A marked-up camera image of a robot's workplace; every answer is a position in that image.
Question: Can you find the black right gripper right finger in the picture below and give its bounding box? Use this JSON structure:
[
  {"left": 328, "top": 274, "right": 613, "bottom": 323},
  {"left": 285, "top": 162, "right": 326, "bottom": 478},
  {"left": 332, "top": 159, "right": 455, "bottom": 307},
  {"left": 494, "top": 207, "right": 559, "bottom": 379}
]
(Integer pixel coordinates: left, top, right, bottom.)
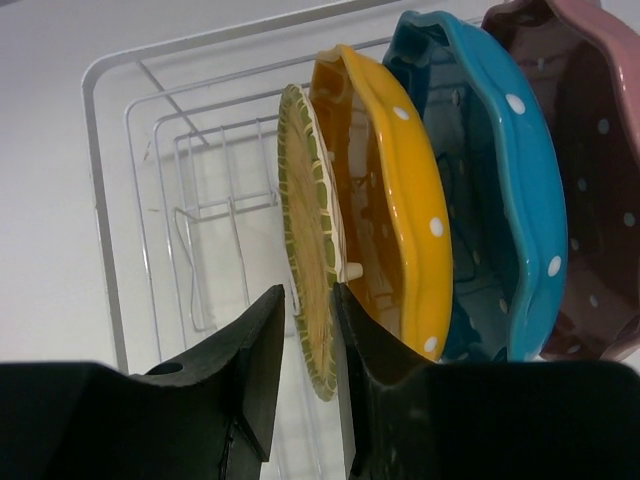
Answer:
[{"left": 332, "top": 283, "right": 444, "bottom": 479}]

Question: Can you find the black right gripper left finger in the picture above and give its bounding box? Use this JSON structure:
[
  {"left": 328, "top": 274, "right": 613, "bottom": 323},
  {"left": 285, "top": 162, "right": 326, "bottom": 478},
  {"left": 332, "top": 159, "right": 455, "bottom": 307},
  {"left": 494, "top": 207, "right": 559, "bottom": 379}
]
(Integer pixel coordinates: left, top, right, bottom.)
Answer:
[{"left": 127, "top": 285, "right": 285, "bottom": 479}]

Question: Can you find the round green-rimmed woven plate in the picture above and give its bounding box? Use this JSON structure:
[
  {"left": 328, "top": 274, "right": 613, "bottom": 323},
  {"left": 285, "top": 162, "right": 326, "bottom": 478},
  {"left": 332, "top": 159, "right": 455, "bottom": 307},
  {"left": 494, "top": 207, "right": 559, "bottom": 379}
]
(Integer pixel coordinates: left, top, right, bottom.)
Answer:
[{"left": 277, "top": 84, "right": 346, "bottom": 402}]

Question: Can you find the yellow polka dot plate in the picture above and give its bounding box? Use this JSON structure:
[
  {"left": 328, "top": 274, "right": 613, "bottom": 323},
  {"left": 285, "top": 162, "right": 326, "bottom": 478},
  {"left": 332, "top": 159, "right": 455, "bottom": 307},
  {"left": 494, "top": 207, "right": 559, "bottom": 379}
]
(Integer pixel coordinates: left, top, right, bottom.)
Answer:
[{"left": 309, "top": 45, "right": 453, "bottom": 362}]

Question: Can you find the blue polka dot plate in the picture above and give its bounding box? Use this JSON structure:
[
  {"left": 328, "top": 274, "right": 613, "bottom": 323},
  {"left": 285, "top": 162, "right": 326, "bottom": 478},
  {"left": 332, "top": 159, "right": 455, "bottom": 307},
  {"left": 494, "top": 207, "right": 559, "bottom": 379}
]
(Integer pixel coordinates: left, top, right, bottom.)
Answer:
[{"left": 383, "top": 11, "right": 568, "bottom": 363}]

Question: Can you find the pink polka dot plate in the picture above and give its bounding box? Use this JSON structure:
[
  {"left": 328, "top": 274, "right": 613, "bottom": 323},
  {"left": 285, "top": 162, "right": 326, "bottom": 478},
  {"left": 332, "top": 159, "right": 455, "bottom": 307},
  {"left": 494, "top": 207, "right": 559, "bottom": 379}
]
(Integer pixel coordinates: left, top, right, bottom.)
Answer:
[{"left": 482, "top": 1, "right": 639, "bottom": 361}]

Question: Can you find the white wire dish rack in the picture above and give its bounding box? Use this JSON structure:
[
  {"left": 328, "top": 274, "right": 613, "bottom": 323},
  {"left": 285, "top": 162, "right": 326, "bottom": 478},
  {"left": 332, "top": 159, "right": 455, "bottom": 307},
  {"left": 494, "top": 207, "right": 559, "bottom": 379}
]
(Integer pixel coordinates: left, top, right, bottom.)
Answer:
[{"left": 81, "top": 0, "right": 506, "bottom": 480}]

